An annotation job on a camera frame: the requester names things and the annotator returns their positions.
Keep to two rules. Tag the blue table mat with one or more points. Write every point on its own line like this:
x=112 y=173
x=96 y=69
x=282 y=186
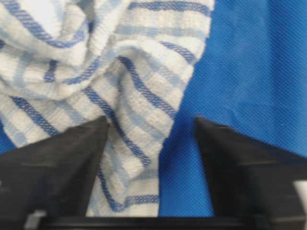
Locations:
x=252 y=76

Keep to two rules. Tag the white blue striped towel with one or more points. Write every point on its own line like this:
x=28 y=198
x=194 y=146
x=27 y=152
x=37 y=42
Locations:
x=67 y=62

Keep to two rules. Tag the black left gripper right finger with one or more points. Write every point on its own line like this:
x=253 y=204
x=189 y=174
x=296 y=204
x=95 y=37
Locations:
x=253 y=185

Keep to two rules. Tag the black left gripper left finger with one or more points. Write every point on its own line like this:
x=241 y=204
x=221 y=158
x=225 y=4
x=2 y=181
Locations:
x=51 y=178

